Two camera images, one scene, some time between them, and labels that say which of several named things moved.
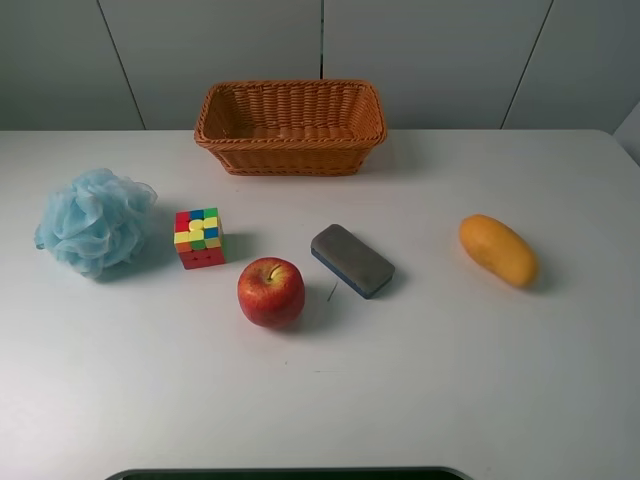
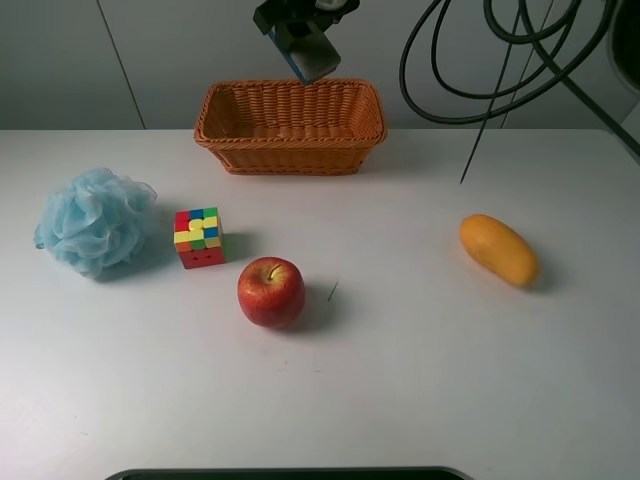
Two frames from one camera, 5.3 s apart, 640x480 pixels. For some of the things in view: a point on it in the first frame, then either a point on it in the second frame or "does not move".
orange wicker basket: x=291 y=127 does not move
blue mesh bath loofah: x=96 y=221 does not move
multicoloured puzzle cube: x=198 y=238 does not move
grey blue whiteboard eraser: x=352 y=260 to x=311 y=56
